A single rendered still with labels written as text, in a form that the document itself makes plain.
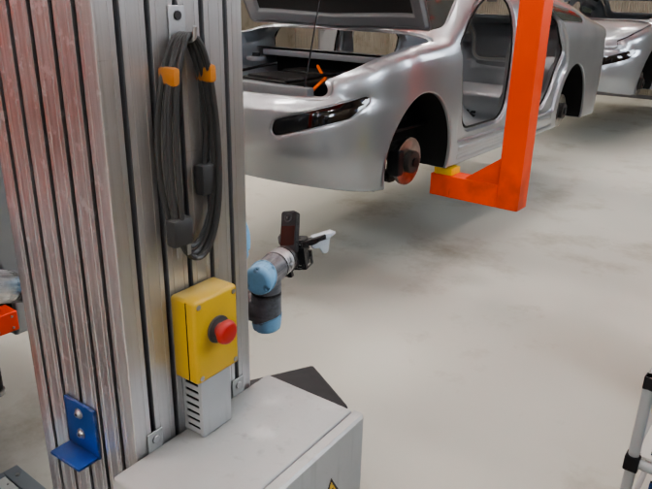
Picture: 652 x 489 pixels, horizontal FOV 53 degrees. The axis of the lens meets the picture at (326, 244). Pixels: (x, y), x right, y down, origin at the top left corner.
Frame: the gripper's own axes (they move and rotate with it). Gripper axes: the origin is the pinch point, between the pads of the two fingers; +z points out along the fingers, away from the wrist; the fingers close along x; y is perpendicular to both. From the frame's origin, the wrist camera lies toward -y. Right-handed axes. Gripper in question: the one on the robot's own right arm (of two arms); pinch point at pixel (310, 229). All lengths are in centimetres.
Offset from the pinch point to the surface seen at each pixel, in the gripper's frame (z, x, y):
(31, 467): 0, -140, 105
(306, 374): 60, -38, 85
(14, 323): -23, -100, 26
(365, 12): 288, -70, -64
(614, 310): 258, 91, 137
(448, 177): 293, -20, 54
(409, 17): 277, -36, -57
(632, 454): -5, 86, 59
